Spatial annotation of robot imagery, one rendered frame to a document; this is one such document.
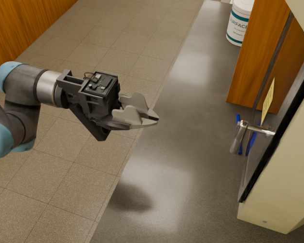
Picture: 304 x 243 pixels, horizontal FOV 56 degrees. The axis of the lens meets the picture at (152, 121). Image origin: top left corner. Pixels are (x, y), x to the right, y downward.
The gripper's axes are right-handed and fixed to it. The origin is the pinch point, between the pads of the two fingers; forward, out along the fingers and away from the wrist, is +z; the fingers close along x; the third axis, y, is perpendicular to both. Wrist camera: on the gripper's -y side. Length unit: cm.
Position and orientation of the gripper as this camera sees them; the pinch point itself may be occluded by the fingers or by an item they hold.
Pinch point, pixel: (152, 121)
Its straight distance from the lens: 59.0
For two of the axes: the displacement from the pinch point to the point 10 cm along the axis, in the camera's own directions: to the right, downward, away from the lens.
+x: 3.3, -7.2, 6.1
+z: 9.4, 2.6, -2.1
